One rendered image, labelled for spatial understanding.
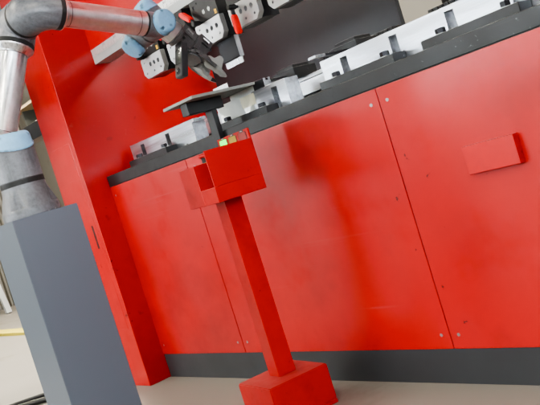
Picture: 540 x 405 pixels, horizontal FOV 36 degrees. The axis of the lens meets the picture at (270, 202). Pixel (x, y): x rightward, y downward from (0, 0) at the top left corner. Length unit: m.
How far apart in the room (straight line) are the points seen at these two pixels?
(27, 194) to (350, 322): 1.02
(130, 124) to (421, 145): 1.73
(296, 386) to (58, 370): 0.67
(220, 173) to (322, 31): 1.10
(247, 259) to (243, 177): 0.25
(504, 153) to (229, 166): 0.78
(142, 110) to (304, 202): 1.30
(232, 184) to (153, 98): 1.41
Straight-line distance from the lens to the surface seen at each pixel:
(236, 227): 2.40
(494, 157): 2.01
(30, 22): 2.40
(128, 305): 3.46
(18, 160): 2.21
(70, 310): 2.18
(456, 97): 2.06
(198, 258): 3.07
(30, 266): 2.15
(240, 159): 2.35
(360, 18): 3.11
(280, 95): 2.68
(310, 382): 2.43
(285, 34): 3.41
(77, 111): 3.49
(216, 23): 2.86
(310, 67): 2.99
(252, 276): 2.41
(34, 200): 2.19
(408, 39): 2.28
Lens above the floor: 0.71
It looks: 2 degrees down
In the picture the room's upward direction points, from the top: 17 degrees counter-clockwise
